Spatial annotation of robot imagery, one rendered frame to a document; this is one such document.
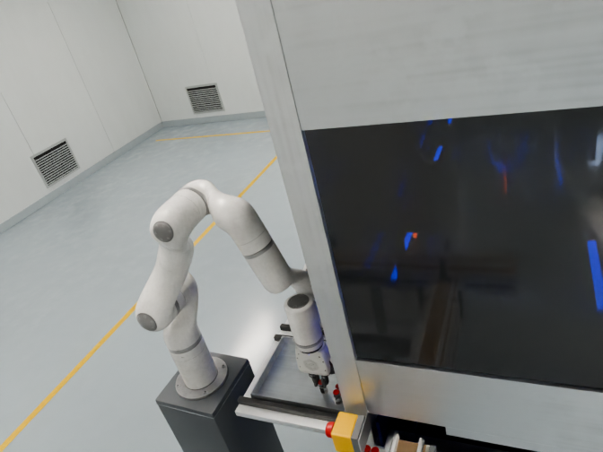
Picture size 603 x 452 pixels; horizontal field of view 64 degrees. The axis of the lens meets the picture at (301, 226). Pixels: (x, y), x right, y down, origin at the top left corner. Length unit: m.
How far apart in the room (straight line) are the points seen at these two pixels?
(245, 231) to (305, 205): 0.29
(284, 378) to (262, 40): 1.14
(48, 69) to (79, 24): 0.89
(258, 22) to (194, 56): 7.02
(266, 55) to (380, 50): 0.20
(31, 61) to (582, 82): 6.82
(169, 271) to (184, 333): 0.28
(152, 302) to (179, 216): 0.36
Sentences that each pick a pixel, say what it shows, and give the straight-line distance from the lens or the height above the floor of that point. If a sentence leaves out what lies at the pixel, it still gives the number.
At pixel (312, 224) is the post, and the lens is 0.99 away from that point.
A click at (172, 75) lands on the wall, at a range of 8.23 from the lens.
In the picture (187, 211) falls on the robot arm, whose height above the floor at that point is 1.57.
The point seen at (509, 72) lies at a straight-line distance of 0.80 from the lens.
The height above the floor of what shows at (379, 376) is 1.16.
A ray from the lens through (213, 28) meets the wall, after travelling 7.59.
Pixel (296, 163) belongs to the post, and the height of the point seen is 1.74.
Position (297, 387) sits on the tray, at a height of 0.88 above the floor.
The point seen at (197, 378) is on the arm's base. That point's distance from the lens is 1.76.
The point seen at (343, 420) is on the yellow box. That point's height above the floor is 1.03.
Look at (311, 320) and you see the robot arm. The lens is 1.36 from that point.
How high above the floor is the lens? 2.09
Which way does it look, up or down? 29 degrees down
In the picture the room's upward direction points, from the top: 15 degrees counter-clockwise
